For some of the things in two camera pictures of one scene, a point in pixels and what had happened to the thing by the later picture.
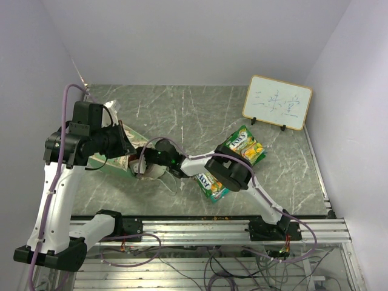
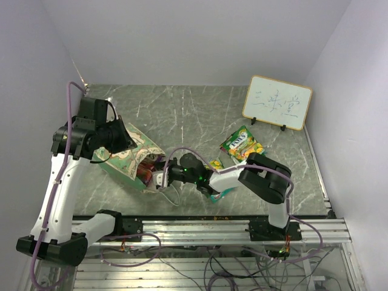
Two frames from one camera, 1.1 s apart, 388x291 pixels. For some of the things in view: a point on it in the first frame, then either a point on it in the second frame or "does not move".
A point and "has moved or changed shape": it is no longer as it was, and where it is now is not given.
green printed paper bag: x=120 y=163 has moved or changed shape
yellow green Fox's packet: x=243 y=143 does not move
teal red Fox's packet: x=216 y=196 does not move
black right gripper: x=147 y=152 → x=170 y=165
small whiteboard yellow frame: x=277 y=102 does not move
